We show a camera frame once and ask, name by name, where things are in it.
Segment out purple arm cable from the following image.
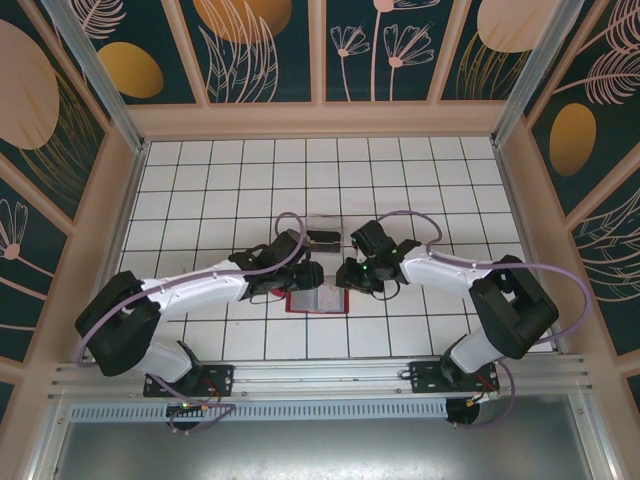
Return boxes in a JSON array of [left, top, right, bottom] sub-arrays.
[[372, 209, 594, 431], [73, 210, 314, 436]]

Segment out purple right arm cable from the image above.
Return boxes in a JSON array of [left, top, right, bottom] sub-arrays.
[[372, 209, 594, 431]]

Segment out aluminium table edge strip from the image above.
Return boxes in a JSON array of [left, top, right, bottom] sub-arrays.
[[79, 141, 151, 364], [492, 142, 566, 356]]

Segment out wall panel pink circle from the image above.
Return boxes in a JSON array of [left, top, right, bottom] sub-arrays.
[[438, 0, 556, 103]]

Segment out white card red pattern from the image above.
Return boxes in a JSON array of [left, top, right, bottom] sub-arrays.
[[319, 283, 347, 311]]

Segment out dark grey credit card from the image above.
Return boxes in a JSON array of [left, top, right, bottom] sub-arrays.
[[306, 228, 344, 254]]

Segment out slotted grey cable duct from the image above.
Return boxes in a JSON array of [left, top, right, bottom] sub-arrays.
[[67, 399, 451, 421]]

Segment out aluminium front rail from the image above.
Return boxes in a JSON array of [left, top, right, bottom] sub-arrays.
[[47, 354, 596, 401]]

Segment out aluminium corner post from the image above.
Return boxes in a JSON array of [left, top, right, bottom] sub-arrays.
[[39, 0, 151, 154], [490, 0, 576, 147]]

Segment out wall panel orange circle leaves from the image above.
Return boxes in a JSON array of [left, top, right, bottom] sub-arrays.
[[177, 0, 317, 105]]

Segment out wall panel orange oval fern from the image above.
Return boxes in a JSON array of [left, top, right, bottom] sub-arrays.
[[519, 0, 640, 219]]

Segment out grey metal sheet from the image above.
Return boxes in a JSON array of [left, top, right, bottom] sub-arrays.
[[29, 419, 616, 480]]

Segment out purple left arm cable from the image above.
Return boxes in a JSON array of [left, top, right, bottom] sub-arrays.
[[73, 210, 314, 436]]

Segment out wall panel pink leaf outlines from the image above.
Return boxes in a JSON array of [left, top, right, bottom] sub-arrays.
[[567, 172, 640, 359]]

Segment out wall panel flower outline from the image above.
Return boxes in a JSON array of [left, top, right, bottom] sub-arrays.
[[0, 149, 76, 369]]

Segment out wall panel large pink oval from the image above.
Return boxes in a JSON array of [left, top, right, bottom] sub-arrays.
[[0, 0, 112, 226]]

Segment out wall panel pink flowers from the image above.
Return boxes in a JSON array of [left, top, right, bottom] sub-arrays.
[[322, 0, 466, 105]]

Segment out clear acrylic card stand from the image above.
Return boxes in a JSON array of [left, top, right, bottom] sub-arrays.
[[304, 213, 346, 255]]

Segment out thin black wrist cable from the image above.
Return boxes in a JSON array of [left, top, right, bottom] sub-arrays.
[[248, 287, 284, 306], [372, 279, 401, 301]]

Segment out red card holder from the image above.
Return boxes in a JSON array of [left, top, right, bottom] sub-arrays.
[[283, 283, 350, 316]]

